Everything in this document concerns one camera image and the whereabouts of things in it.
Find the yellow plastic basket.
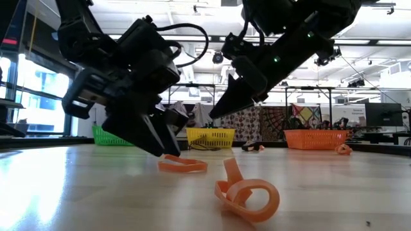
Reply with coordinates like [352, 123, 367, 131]
[185, 127, 237, 150]

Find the dark patterned cloth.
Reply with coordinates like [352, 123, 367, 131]
[259, 105, 293, 141]

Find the wide black rubber band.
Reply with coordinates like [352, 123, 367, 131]
[241, 141, 260, 152]

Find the wide orange rubber band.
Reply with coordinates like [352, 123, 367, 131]
[214, 157, 281, 224]

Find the black monitor on stand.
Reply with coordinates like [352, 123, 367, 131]
[365, 102, 405, 127]

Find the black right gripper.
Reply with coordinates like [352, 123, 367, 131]
[209, 12, 335, 119]

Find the round ceiling camera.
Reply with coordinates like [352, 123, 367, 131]
[211, 51, 225, 65]

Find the grey desk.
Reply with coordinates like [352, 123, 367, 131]
[0, 98, 28, 139]

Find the monitor with red bar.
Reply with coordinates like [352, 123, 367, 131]
[0, 0, 28, 54]

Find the black aluminium table frame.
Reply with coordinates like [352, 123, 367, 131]
[0, 136, 411, 158]

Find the thin black rubber band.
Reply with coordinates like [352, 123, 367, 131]
[188, 141, 222, 152]

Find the large window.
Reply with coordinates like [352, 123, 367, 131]
[0, 53, 76, 137]

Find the green plastic basket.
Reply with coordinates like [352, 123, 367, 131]
[92, 124, 136, 147]

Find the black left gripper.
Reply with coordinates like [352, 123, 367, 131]
[62, 15, 189, 158]

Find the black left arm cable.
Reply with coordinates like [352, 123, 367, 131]
[153, 22, 210, 69]

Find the black ceiling spotlight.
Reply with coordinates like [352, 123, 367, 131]
[347, 78, 366, 88]
[314, 46, 342, 67]

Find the orange plastic basket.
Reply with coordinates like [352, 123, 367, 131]
[283, 129, 349, 151]

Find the brown dotted cloth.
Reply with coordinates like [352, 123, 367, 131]
[220, 104, 261, 142]

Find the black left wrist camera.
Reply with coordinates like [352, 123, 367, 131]
[141, 56, 181, 96]

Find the white draped cloth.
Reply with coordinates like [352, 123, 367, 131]
[170, 101, 214, 129]

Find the colourful geometric cloth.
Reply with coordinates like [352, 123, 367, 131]
[290, 104, 322, 130]

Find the black rack frame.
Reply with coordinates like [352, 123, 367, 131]
[284, 85, 335, 130]
[168, 82, 216, 107]

